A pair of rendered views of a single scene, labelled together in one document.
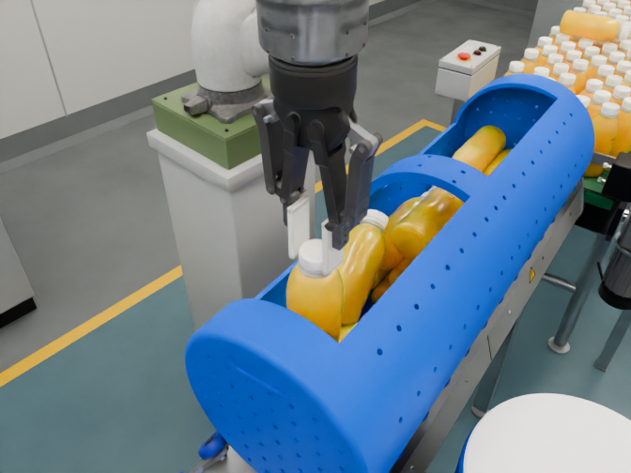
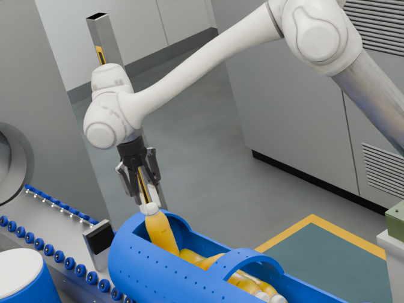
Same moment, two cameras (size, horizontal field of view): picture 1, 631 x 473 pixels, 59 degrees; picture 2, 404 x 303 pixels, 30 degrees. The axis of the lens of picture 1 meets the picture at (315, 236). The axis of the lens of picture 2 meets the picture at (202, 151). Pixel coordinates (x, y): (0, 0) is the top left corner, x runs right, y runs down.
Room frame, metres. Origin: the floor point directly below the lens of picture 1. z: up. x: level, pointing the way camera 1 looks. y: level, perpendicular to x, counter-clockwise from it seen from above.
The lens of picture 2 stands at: (1.28, -1.71, 2.35)
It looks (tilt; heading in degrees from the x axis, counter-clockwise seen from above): 26 degrees down; 110
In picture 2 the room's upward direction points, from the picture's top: 15 degrees counter-clockwise
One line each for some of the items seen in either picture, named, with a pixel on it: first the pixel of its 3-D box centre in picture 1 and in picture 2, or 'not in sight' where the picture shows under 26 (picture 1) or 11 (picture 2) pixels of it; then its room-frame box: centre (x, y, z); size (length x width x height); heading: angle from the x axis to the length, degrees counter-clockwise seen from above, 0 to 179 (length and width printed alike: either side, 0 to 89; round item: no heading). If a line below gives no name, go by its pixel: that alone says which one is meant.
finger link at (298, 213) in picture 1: (299, 227); (154, 195); (0.47, 0.02, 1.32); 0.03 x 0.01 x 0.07; 144
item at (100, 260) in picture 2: not in sight; (103, 246); (0.13, 0.23, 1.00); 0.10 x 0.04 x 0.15; 54
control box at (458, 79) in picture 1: (468, 69); not in sight; (1.55, -0.44, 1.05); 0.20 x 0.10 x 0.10; 144
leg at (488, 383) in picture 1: (498, 353); not in sight; (1.11, -0.57, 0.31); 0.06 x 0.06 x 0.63; 54
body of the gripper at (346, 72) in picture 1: (314, 99); (132, 151); (0.46, 0.00, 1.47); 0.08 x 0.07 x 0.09; 54
